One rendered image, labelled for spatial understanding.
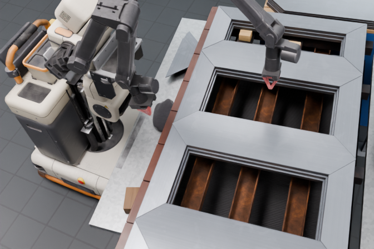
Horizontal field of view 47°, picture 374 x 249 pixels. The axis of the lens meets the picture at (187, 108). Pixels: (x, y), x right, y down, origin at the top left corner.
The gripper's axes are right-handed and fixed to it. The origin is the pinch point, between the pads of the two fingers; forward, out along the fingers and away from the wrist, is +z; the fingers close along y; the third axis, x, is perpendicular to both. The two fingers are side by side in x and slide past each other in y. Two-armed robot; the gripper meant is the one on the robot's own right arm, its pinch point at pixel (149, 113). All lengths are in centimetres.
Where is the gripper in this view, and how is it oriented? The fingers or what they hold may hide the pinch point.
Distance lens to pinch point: 182.2
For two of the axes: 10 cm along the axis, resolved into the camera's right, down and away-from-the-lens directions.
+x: -2.9, 7.7, -5.7
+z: 3.0, 6.4, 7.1
